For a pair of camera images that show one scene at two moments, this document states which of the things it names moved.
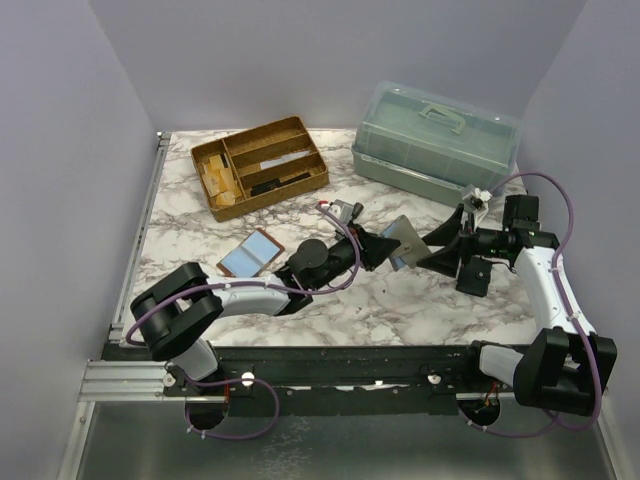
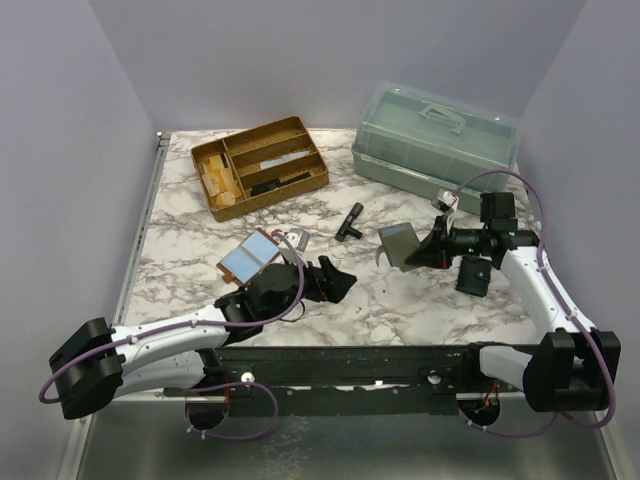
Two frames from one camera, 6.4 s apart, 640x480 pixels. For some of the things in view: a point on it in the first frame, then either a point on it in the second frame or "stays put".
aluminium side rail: (139, 238) stays put
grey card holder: (412, 247) stays put
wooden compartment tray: (259, 169) stays put
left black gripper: (373, 249) -> (321, 291)
